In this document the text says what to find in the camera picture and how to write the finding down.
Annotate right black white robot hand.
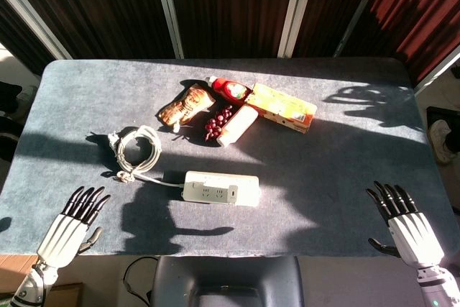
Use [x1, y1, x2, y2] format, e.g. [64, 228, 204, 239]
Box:
[365, 180, 445, 269]

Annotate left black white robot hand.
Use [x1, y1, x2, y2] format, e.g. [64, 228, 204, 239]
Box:
[37, 185, 111, 270]

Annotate white power strip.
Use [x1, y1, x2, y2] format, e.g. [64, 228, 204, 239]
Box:
[183, 170, 260, 208]

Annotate white shoe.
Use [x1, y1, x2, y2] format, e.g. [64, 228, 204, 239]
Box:
[429, 119, 458, 165]

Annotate blue grey table cloth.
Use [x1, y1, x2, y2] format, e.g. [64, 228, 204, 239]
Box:
[0, 58, 460, 258]

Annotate brown snack bag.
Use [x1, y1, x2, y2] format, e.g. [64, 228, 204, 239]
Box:
[157, 83, 216, 132]

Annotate orange cardboard box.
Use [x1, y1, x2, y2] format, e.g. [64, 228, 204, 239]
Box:
[246, 82, 318, 134]

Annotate dark red grape bunch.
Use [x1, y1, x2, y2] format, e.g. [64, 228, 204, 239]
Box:
[203, 104, 234, 142]

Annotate white orange drink bottle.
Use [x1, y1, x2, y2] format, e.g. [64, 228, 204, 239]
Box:
[216, 104, 259, 148]

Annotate red ketchup bottle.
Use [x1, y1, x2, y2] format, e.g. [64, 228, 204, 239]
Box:
[205, 75, 254, 104]

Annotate thin black cable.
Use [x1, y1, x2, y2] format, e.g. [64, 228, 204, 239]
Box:
[123, 255, 159, 295]

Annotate white cable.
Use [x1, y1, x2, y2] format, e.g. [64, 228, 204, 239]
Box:
[107, 124, 186, 188]

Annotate white screen frame post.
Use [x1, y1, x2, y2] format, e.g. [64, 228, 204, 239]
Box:
[277, 0, 318, 58]
[0, 0, 73, 60]
[150, 0, 185, 59]
[413, 50, 460, 95]

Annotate grey screen frame post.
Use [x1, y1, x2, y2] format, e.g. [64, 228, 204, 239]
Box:
[333, 0, 388, 58]

